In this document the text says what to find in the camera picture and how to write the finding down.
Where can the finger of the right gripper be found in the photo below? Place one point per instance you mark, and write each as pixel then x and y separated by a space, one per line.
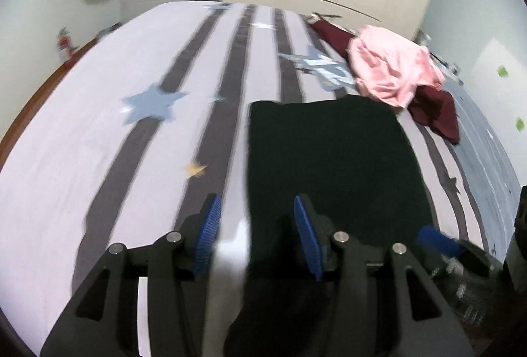
pixel 433 239

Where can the blue bed blanket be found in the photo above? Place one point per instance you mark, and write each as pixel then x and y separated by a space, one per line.
pixel 492 180

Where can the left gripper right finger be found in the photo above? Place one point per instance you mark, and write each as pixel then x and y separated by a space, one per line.
pixel 381 302

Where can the dark red garment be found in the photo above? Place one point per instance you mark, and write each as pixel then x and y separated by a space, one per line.
pixel 433 108

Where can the striped star bed sheet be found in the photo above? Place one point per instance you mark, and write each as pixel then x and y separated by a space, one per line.
pixel 153 118

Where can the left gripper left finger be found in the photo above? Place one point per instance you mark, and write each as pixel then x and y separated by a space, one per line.
pixel 149 300

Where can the pink garment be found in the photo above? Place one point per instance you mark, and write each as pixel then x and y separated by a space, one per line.
pixel 389 68

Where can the red fire extinguisher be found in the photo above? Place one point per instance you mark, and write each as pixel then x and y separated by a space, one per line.
pixel 66 48

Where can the black t-shirt with print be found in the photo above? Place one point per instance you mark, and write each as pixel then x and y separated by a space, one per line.
pixel 353 160

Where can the white board with green apples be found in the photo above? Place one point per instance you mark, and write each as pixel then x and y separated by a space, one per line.
pixel 497 84

